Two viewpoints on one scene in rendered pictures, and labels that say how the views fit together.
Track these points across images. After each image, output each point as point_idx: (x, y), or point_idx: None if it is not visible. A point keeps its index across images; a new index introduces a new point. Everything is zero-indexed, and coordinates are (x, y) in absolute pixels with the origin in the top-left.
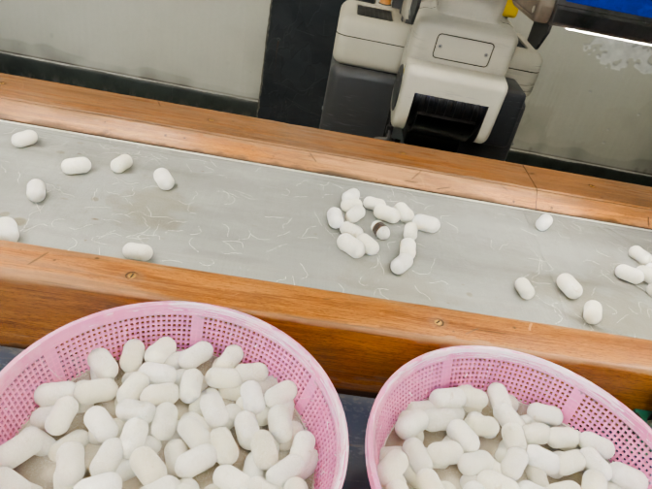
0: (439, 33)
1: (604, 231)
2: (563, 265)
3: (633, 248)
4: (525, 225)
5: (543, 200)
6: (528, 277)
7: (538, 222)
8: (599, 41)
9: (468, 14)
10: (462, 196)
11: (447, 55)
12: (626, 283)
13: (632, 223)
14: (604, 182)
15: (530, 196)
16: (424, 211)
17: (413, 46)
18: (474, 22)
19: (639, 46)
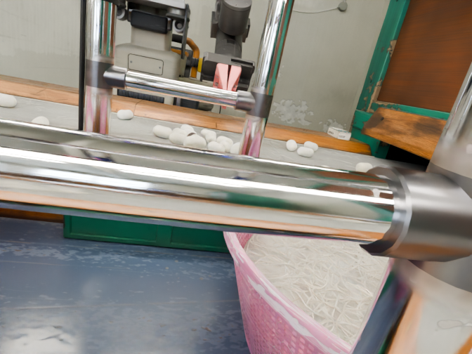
0: (128, 53)
1: (178, 126)
2: (113, 128)
3: (182, 126)
4: (112, 117)
5: (140, 109)
6: (66, 126)
7: (117, 112)
8: (279, 109)
9: (147, 44)
10: (76, 105)
11: (137, 67)
12: (159, 138)
13: (204, 126)
14: (197, 110)
15: (130, 107)
16: (24, 104)
17: (115, 62)
18: (151, 49)
19: (298, 111)
